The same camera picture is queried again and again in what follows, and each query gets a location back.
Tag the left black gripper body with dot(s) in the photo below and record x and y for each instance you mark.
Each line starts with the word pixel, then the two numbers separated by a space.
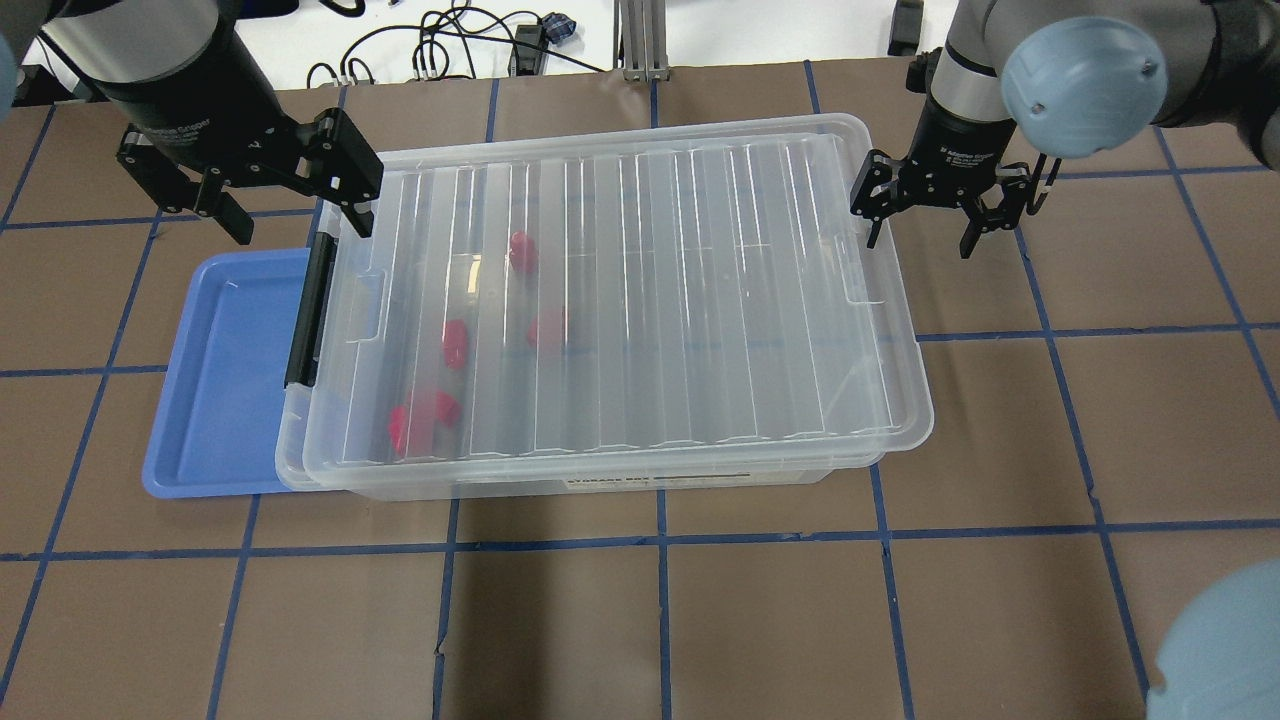
pixel 185 112

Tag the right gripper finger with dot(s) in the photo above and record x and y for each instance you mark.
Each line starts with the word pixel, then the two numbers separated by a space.
pixel 877 193
pixel 1023 192

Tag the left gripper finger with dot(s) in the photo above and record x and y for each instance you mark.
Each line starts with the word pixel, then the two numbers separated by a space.
pixel 340 167
pixel 173 191

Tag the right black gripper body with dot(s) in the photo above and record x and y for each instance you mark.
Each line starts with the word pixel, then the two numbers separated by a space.
pixel 957 140

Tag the clear plastic box lid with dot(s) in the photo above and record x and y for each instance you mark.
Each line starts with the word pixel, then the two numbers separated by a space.
pixel 610 290

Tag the red block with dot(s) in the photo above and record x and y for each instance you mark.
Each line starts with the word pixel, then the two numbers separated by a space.
pixel 523 253
pixel 455 344
pixel 549 330
pixel 412 425

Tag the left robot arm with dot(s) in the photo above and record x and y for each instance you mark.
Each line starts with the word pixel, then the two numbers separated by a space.
pixel 129 42

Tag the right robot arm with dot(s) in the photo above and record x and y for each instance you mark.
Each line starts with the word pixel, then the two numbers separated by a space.
pixel 1018 87

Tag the clear plastic storage box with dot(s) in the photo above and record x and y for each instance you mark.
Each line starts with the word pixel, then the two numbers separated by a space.
pixel 600 460

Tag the blue plastic tray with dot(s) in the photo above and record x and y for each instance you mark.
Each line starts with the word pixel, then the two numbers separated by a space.
pixel 217 421

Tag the black box latch handle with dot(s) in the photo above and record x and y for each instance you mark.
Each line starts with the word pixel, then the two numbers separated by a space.
pixel 304 357

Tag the aluminium frame post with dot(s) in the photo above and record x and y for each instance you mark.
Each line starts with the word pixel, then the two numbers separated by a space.
pixel 640 30

